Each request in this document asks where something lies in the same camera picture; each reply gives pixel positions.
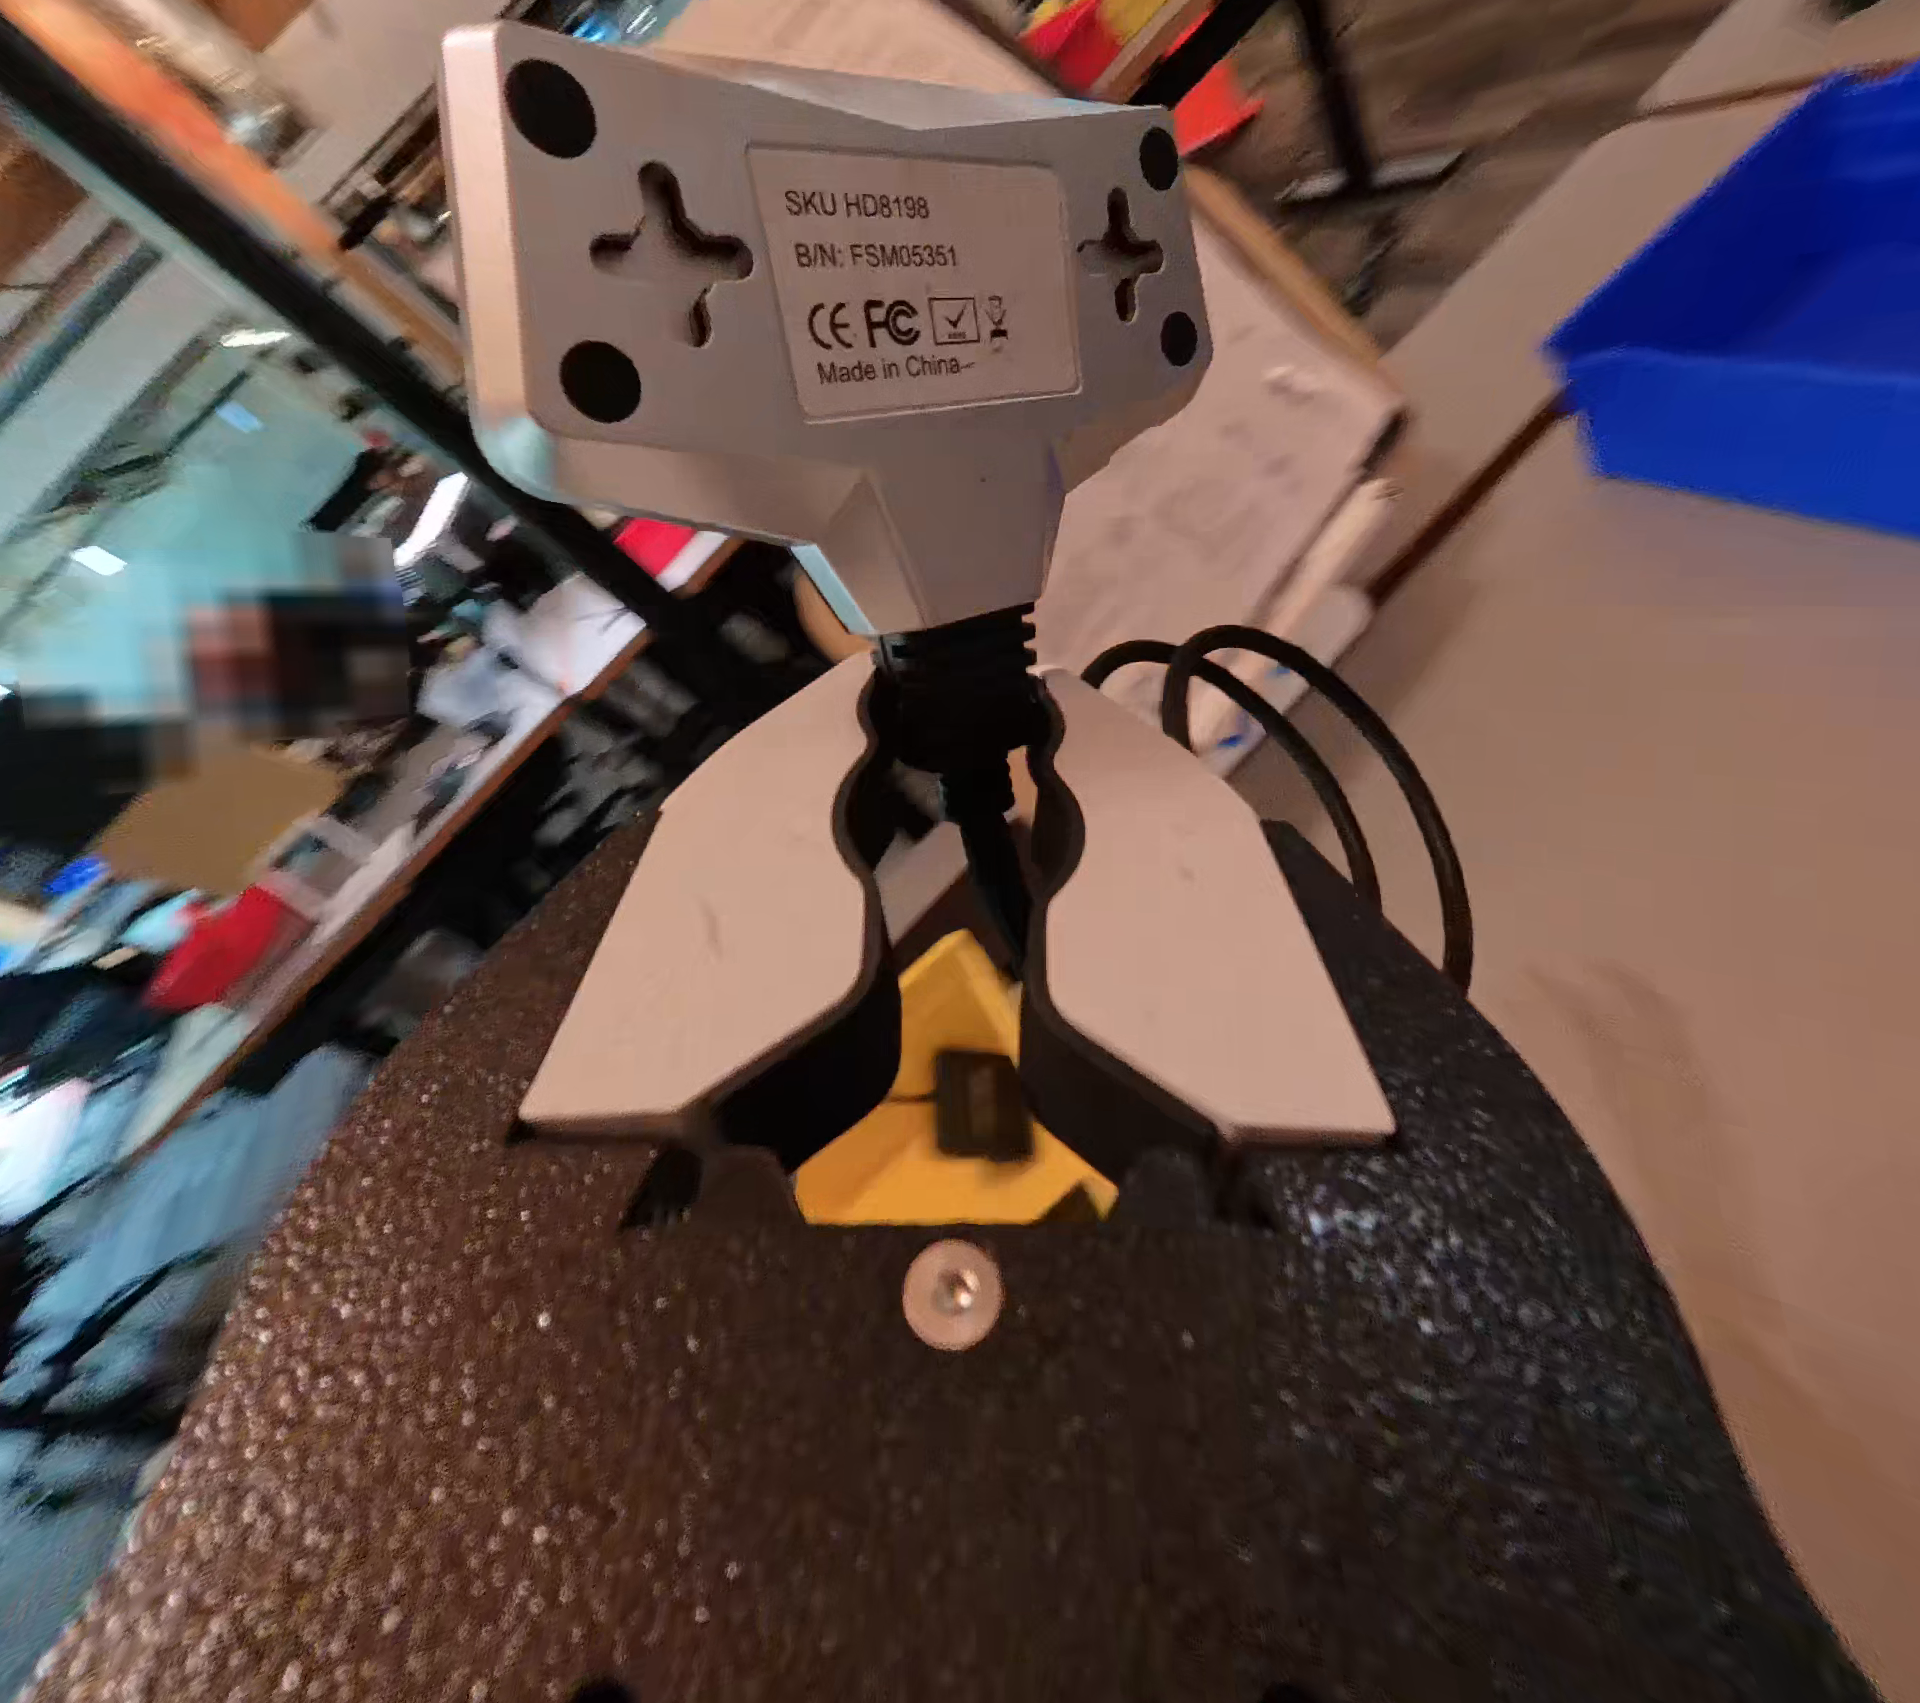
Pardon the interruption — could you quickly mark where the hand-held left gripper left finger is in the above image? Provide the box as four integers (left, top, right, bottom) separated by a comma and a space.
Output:
516, 653, 905, 1170

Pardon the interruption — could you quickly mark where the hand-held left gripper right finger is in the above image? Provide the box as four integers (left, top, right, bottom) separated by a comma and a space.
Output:
1024, 671, 1398, 1170

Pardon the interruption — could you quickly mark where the smooth black hub cable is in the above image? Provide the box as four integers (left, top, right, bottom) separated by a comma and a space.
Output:
870, 605, 1480, 991

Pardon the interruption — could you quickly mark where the silver usb hub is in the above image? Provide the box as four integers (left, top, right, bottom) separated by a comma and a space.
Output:
434, 19, 1213, 643

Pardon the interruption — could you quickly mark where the cluttered long workbench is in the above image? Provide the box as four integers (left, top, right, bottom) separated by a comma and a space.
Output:
0, 517, 751, 1134

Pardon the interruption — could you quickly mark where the yellow block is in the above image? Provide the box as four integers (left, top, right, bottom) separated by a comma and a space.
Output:
791, 929, 1120, 1226

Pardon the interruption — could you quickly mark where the white printed cardboard box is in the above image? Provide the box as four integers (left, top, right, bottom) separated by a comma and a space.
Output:
659, 0, 1411, 639

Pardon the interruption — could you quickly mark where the blue plastic bin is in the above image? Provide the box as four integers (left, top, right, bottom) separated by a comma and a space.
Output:
1543, 59, 1920, 535

